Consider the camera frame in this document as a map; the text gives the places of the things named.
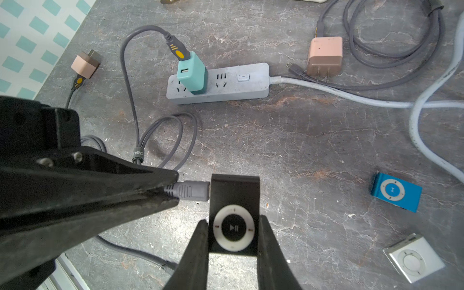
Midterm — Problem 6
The silver mp3 player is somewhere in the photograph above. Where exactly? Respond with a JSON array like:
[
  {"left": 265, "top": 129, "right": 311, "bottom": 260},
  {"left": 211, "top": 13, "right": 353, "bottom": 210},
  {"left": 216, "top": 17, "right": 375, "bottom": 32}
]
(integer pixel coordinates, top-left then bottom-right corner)
[{"left": 383, "top": 233, "right": 445, "bottom": 283}]

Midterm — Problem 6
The grey power strip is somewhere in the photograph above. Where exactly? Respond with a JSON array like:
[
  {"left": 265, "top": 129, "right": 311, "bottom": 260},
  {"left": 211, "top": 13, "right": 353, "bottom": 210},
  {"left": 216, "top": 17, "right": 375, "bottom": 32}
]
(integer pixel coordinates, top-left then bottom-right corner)
[{"left": 166, "top": 63, "right": 269, "bottom": 105}]

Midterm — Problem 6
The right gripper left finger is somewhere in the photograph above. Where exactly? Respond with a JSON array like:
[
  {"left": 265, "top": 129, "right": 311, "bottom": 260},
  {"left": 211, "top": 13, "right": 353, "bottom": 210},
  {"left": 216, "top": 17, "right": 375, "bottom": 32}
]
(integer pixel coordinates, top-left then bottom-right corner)
[{"left": 164, "top": 220, "right": 209, "bottom": 290}]

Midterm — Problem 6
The white power strip cord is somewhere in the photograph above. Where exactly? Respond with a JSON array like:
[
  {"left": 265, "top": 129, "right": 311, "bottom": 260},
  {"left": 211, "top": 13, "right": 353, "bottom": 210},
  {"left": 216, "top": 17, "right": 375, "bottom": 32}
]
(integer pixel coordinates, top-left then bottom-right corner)
[{"left": 269, "top": 10, "right": 464, "bottom": 184}]

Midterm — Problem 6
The grey coiled cable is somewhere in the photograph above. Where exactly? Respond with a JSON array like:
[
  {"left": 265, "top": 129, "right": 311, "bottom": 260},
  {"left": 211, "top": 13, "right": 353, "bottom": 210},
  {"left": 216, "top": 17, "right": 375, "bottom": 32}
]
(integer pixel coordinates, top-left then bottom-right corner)
[{"left": 65, "top": 74, "right": 178, "bottom": 274}]

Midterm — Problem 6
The black mp3 player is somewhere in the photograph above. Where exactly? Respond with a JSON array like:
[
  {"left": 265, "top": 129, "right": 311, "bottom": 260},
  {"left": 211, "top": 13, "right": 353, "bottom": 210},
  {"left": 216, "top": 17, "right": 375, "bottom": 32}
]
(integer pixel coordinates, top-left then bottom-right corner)
[{"left": 209, "top": 174, "right": 260, "bottom": 257}]

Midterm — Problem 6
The teal usb charger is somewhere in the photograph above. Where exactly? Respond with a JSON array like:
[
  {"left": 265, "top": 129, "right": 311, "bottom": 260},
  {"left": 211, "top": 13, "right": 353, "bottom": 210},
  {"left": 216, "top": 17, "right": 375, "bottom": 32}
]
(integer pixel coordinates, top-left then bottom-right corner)
[{"left": 176, "top": 51, "right": 208, "bottom": 94}]

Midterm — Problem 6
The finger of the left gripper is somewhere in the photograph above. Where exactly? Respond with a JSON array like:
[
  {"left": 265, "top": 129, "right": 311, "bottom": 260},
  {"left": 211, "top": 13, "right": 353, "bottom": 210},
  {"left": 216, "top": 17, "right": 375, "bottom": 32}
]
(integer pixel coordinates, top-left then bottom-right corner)
[{"left": 1, "top": 191, "right": 179, "bottom": 285}]

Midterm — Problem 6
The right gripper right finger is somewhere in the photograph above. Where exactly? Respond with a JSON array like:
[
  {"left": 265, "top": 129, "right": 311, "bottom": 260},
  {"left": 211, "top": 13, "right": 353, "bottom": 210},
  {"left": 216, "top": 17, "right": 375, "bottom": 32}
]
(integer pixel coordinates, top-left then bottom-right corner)
[{"left": 257, "top": 215, "right": 302, "bottom": 290}]

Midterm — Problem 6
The pink usb charger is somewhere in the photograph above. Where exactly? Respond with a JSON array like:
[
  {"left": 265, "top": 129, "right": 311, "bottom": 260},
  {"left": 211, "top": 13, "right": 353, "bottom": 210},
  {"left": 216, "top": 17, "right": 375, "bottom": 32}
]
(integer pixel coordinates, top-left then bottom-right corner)
[
  {"left": 306, "top": 36, "right": 343, "bottom": 77},
  {"left": 71, "top": 50, "right": 103, "bottom": 79}
]

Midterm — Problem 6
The blue mp3 player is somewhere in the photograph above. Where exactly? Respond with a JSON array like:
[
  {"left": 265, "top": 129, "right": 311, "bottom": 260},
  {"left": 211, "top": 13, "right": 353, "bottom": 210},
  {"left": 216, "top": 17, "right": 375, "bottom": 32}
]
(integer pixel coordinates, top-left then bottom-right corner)
[{"left": 370, "top": 173, "right": 422, "bottom": 213}]

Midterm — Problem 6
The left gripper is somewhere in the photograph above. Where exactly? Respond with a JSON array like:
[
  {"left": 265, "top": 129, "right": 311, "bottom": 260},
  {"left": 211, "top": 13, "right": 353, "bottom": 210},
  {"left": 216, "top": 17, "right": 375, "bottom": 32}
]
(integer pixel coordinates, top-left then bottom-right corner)
[{"left": 0, "top": 95, "right": 180, "bottom": 290}]

